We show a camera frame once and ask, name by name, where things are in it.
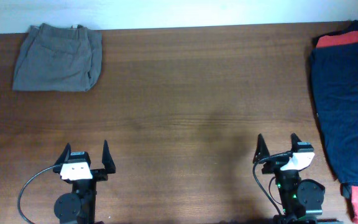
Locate folded grey shorts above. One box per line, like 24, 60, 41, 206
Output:
12, 24, 103, 91

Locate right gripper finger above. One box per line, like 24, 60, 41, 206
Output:
290, 133, 301, 152
252, 134, 270, 164

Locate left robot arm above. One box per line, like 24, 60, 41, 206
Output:
53, 141, 116, 224

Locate navy blue shorts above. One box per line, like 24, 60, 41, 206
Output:
310, 41, 358, 187

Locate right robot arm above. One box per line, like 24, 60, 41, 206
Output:
252, 133, 325, 223

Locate black garment under pile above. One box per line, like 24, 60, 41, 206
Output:
311, 21, 358, 47

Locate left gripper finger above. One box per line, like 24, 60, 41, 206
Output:
55, 143, 71, 165
102, 140, 116, 170

